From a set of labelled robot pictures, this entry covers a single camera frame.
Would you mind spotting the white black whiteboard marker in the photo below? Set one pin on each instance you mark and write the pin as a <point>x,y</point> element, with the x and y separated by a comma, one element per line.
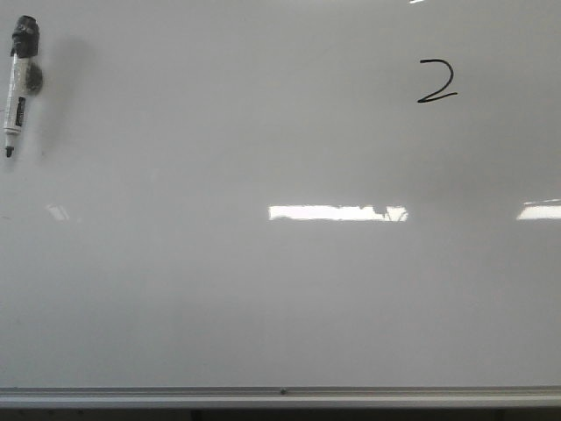
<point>26,79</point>

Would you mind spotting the white whiteboard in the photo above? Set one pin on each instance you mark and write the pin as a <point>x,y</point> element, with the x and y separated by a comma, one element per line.
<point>246,193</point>

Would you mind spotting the handwritten black number two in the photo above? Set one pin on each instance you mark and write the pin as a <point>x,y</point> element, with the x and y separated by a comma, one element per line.
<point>439,94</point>

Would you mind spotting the aluminium whiteboard frame rail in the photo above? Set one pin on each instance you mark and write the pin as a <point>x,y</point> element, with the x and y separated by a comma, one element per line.
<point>210,398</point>

